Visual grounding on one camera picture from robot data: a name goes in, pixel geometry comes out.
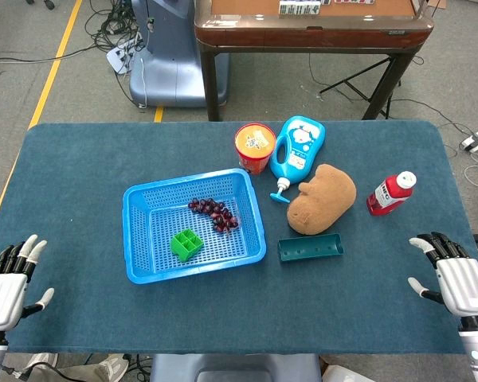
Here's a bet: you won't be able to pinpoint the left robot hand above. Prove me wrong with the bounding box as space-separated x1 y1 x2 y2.
0 234 56 332

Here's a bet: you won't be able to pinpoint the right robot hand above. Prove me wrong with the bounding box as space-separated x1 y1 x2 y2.
407 232 478 319

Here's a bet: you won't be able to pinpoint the green divided plastic box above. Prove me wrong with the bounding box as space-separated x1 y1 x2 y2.
170 228 205 263

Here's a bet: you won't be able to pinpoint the purple grape bunch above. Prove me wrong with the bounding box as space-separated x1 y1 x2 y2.
187 197 241 235

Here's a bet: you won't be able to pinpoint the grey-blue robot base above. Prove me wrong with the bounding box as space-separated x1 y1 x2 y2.
128 0 231 109

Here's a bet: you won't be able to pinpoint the blue plastic mesh basket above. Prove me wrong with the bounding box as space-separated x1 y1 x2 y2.
122 167 268 286

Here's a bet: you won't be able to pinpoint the grey sneaker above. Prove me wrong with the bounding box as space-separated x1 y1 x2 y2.
92 353 130 382
22 352 59 372

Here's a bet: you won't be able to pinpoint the red snack bag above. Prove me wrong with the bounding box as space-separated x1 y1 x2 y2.
366 170 418 217

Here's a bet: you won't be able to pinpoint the teal plastic trough tray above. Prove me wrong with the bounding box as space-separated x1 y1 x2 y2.
276 232 347 265

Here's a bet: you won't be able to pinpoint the brown capybara plush toy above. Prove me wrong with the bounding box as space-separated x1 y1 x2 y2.
286 162 358 236

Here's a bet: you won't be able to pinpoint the blue pump bottle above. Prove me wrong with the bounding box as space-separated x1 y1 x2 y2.
268 115 327 205

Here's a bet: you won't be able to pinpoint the black floor stand legs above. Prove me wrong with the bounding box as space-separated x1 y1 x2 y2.
319 55 404 121

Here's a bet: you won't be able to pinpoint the red instant noodle cup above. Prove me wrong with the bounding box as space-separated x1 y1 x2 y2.
233 123 277 177

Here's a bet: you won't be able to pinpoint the white power strip with plugs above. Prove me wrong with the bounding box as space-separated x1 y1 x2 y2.
105 38 143 75

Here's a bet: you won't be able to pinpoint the brown mahjong table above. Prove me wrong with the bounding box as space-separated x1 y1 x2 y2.
193 0 436 122

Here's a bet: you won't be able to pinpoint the green-faced mahjong tile row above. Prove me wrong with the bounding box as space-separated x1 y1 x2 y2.
278 0 321 18

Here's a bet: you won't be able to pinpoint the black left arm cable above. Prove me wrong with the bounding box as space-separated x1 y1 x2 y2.
0 359 87 382

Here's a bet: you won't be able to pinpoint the black floor cable bundle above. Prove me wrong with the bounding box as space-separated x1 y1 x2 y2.
0 0 145 65

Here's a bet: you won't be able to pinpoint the hanging black pendant cable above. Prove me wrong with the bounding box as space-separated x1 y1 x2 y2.
144 0 157 33

